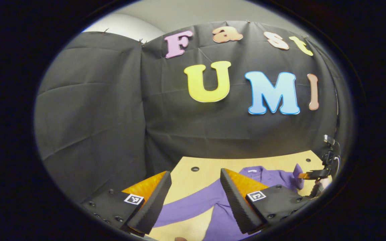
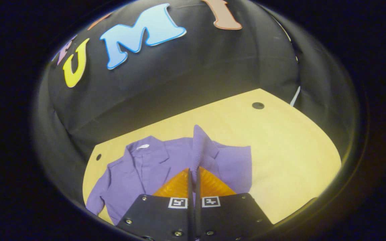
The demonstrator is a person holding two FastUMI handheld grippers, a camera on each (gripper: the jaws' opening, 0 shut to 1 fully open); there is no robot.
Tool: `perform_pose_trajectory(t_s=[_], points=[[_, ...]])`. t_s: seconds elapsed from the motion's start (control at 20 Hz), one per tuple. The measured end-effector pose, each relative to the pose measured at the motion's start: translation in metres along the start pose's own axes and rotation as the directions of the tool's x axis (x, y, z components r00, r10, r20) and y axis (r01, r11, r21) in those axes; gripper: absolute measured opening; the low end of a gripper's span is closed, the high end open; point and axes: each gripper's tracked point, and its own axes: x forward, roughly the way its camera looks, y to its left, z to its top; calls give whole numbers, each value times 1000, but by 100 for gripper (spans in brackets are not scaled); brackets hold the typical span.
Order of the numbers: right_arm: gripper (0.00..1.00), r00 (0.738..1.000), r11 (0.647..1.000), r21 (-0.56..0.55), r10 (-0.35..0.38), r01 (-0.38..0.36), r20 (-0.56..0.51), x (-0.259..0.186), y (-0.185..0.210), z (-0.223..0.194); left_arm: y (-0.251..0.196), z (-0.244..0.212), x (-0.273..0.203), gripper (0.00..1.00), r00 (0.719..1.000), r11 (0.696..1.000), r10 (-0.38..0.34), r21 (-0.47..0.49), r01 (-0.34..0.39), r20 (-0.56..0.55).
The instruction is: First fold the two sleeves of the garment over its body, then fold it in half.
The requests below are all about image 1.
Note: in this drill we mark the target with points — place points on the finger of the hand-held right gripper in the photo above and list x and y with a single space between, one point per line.
317 174
316 190

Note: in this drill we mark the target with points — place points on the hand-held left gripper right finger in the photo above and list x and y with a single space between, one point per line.
238 204

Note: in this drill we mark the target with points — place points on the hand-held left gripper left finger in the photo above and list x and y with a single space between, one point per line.
152 207

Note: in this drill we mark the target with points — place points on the purple knit shirt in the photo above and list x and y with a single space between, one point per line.
186 205

